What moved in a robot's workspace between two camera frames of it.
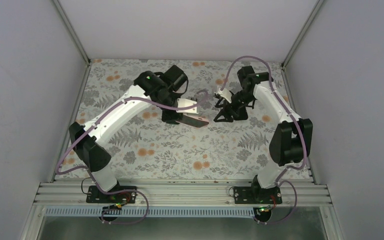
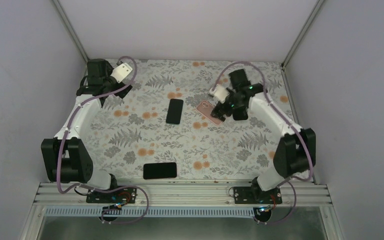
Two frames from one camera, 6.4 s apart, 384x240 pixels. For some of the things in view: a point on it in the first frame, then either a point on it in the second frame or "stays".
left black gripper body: [166, 117] → [121, 93]
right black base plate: [252, 195] stays
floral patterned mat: [147, 146] stays
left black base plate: [96, 195] stays
